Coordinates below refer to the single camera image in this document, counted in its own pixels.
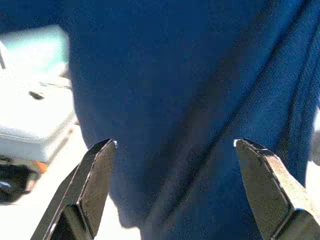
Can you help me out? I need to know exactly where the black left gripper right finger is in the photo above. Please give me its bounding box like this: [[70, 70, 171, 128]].
[[233, 138, 320, 240]]

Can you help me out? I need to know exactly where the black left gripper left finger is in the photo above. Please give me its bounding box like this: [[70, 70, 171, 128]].
[[31, 138, 118, 240]]

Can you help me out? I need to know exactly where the navy blue sweatshirt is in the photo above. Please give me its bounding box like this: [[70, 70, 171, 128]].
[[0, 0, 320, 240]]

